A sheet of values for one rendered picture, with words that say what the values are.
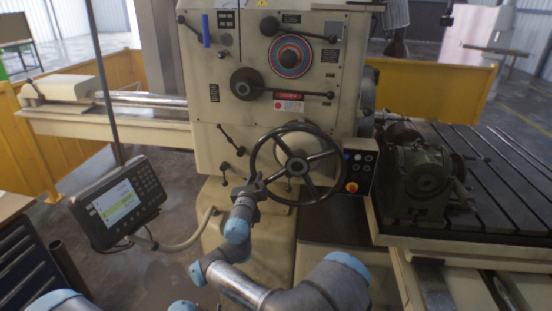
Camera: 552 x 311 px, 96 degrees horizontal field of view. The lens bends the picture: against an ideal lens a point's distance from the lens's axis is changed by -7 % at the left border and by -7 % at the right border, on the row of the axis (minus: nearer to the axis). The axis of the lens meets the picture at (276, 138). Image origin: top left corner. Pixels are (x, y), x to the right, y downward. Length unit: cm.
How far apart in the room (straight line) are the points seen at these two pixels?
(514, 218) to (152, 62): 231
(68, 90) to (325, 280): 183
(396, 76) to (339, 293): 332
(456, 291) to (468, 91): 295
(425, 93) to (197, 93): 318
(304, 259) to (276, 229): 26
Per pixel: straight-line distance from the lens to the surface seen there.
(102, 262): 271
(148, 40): 210
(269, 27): 105
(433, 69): 389
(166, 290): 235
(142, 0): 208
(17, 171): 333
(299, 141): 111
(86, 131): 216
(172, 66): 206
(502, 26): 709
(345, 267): 68
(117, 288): 249
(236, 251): 94
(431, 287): 156
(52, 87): 216
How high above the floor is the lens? 190
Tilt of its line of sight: 28 degrees down
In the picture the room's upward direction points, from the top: 1 degrees clockwise
